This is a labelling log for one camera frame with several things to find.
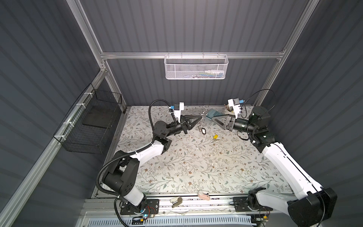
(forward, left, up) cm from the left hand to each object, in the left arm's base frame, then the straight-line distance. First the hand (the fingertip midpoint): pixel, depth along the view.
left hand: (202, 118), depth 65 cm
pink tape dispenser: (-25, -1, -35) cm, 43 cm away
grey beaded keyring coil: (-1, 0, -4) cm, 4 cm away
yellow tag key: (+13, -16, -36) cm, 41 cm away
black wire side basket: (+6, +58, -9) cm, 59 cm away
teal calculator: (+36, -17, -34) cm, 52 cm away
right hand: (-1, -6, -1) cm, 6 cm away
